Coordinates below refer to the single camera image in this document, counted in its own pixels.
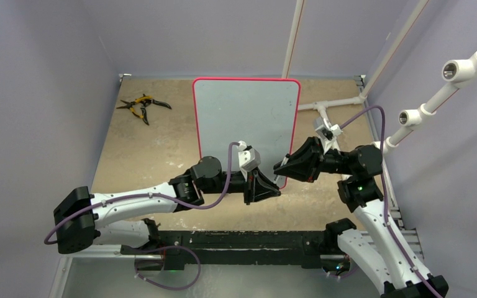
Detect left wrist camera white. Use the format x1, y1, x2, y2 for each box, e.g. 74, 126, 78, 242
237, 140, 261, 179

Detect white PVC pipe frame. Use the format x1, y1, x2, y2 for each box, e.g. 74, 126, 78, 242
298, 1, 477, 153

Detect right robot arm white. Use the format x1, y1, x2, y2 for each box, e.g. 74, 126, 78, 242
273, 137, 449, 297

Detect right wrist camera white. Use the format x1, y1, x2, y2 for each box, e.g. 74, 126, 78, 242
313, 117, 342, 142

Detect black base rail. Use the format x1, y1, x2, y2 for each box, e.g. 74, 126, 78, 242
120, 220, 355, 275

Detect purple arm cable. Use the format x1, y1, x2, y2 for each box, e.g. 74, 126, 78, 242
43, 142, 242, 245
339, 105, 443, 298

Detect yellow black pliers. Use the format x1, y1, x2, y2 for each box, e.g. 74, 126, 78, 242
116, 95, 153, 120

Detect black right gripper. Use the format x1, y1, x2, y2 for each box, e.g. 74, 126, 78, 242
274, 135, 355, 183

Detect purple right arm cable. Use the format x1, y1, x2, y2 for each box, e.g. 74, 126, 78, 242
339, 105, 443, 298

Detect pink framed whiteboard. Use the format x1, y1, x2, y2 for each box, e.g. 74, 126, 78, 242
192, 78, 301, 188

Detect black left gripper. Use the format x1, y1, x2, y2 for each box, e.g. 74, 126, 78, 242
201, 165, 280, 204

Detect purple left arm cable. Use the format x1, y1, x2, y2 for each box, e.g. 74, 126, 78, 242
43, 142, 242, 245

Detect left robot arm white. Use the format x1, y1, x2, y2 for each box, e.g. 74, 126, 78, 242
45, 156, 281, 254

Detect black handled pliers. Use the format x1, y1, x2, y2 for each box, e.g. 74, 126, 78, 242
140, 99, 173, 126

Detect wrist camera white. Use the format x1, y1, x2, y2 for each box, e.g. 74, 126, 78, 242
237, 140, 261, 179
313, 117, 342, 142

